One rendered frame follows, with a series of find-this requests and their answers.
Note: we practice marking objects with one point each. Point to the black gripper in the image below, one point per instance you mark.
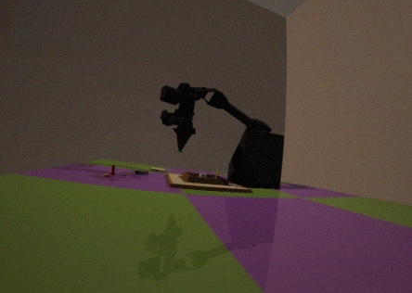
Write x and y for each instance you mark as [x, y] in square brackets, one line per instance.
[185, 126]

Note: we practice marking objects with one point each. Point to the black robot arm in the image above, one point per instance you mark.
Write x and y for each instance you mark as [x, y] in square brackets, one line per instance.
[186, 95]

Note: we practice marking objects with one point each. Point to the tan square board track with arrows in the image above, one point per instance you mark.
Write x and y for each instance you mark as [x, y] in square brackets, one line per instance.
[195, 178]

